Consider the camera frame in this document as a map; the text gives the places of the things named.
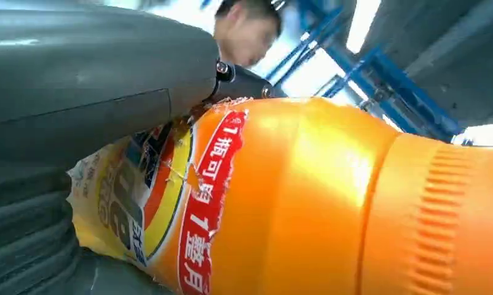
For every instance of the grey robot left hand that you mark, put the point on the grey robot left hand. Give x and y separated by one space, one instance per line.
87 73

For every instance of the orange drink bottle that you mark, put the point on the orange drink bottle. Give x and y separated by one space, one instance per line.
311 203

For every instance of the person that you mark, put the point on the person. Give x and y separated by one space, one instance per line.
246 36

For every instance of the blue metal frame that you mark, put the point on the blue metal frame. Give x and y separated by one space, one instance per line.
393 89

